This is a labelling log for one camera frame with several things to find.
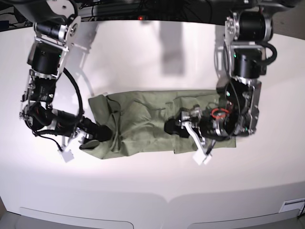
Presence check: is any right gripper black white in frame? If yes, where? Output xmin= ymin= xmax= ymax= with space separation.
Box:
xmin=52 ymin=109 xmax=112 ymax=150

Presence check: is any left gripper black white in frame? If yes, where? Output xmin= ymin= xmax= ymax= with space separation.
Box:
xmin=164 ymin=104 xmax=235 ymax=155

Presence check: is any green T-shirt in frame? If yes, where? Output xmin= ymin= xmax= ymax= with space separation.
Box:
xmin=80 ymin=89 xmax=238 ymax=160

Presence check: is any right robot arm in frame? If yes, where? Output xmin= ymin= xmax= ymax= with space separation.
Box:
xmin=8 ymin=0 xmax=112 ymax=145

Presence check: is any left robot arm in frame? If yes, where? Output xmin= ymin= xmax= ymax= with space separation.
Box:
xmin=164 ymin=0 xmax=277 ymax=156

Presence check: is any black power strip red light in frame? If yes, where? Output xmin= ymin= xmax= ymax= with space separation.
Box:
xmin=95 ymin=14 xmax=150 ymax=21

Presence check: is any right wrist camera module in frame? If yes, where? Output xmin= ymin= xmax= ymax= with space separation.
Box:
xmin=59 ymin=150 xmax=74 ymax=163

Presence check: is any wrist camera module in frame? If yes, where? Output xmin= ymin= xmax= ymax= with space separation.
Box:
xmin=193 ymin=151 xmax=212 ymax=165
xmin=59 ymin=150 xmax=74 ymax=163

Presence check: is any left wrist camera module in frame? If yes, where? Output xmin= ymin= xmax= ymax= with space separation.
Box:
xmin=193 ymin=151 xmax=212 ymax=165

